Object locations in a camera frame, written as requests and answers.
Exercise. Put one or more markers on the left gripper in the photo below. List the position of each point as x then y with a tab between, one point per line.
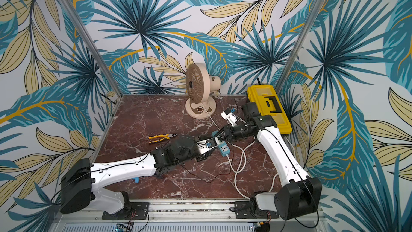
201	157

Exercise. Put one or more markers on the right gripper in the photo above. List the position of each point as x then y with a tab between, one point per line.
227	132

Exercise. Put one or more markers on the teal power strip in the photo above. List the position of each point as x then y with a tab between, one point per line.
220	144

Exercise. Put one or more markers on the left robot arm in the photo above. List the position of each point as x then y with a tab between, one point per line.
84	185

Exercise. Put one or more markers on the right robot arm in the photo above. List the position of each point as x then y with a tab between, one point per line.
300	193

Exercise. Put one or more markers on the beige desk fan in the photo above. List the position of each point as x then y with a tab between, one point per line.
199	86

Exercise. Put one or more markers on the yellow black toolbox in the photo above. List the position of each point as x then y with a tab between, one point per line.
268	103

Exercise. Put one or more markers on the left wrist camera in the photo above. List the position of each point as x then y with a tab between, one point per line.
206	146

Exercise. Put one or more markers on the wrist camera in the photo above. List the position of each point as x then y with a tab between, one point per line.
230	117
206	146

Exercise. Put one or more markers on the yellow handled pliers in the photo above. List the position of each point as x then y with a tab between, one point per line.
160	138

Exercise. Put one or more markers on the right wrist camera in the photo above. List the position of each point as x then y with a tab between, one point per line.
230	117

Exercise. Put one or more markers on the aluminium front rail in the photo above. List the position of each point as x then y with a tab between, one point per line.
204	215

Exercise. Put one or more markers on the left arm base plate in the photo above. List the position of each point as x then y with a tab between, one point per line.
136	211

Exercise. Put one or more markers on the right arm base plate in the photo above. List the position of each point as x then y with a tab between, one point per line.
246	210

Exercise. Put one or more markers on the right aluminium corner post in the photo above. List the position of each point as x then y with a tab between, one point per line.
306	27

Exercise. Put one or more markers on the aluminium corner post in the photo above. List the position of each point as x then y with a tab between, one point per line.
306	27
87	39

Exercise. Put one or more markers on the left aluminium corner post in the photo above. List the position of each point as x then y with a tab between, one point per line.
87	39

